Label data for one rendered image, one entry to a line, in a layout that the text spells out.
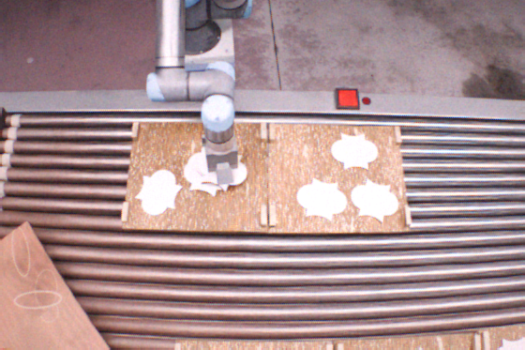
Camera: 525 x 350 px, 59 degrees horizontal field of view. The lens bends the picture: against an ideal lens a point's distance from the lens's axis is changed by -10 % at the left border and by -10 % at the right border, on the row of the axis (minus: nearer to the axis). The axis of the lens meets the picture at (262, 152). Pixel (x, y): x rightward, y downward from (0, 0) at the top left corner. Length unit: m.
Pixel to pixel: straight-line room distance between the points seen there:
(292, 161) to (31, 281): 0.82
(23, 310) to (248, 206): 0.69
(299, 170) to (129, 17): 1.97
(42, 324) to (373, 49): 2.39
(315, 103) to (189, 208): 0.53
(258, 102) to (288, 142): 0.18
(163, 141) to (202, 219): 0.28
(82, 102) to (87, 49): 1.41
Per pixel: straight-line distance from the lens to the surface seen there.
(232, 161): 1.38
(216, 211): 1.46
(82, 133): 1.67
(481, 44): 3.40
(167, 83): 1.28
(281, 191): 1.48
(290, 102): 1.66
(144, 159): 1.55
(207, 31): 1.79
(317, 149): 1.56
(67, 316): 1.34
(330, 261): 1.45
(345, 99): 1.67
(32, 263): 1.41
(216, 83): 1.26
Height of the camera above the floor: 2.29
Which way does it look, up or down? 62 degrees down
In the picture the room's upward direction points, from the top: 4 degrees clockwise
